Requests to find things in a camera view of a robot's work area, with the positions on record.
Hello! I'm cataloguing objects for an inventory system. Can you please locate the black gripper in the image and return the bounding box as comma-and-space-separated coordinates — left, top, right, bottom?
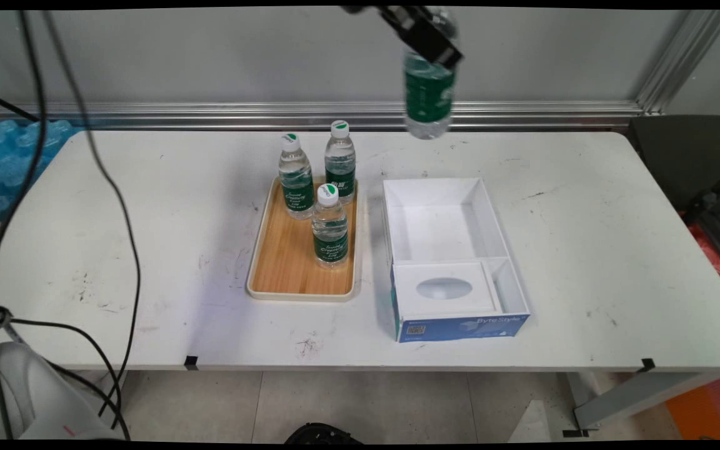
341, 6, 464, 68

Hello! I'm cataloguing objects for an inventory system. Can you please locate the water bottle green label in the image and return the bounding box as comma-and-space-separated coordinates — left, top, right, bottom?
324, 120, 357, 204
402, 7, 459, 140
311, 183, 349, 269
278, 132, 314, 221

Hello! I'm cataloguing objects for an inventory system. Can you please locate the white box blue print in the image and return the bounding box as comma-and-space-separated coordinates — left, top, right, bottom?
383, 177, 531, 344

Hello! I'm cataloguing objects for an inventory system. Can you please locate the wooden tray cream rim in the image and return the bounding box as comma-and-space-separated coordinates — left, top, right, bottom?
246, 177, 362, 303

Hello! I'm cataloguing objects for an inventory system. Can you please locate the dark grey chair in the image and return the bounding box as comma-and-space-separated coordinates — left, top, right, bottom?
626, 114, 720, 214

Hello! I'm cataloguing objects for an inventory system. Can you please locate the red mesh bag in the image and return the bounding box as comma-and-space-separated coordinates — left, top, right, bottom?
687, 224, 720, 289

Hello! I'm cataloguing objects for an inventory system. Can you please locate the black round object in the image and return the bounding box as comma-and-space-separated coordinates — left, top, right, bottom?
285, 423, 364, 444

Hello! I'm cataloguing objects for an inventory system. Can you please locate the grey table leg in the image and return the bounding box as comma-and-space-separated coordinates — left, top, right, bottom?
562, 371, 720, 438

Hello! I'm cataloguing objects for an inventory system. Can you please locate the blue bubble wrap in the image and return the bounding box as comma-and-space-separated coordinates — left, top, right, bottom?
0, 119, 77, 219

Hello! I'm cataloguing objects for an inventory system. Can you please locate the orange box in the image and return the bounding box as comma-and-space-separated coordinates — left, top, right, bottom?
665, 373, 720, 441

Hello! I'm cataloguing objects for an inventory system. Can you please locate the horizontal aluminium frame rail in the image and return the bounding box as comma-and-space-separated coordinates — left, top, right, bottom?
0, 100, 646, 132

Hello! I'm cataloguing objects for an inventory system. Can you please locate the slanted aluminium frame post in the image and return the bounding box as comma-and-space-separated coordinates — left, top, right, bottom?
635, 9, 720, 117

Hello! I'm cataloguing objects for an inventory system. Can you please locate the thin black cable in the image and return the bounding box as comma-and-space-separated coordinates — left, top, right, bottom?
0, 89, 43, 124

